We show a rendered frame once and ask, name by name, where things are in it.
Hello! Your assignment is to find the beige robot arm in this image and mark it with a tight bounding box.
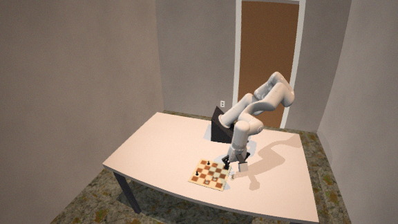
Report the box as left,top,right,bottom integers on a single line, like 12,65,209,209
218,72,294,172

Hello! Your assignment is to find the brown and cream chessboard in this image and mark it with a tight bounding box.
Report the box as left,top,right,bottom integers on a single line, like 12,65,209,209
188,158,232,191

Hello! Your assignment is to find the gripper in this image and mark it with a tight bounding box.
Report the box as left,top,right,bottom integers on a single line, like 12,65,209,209
222,144,250,170

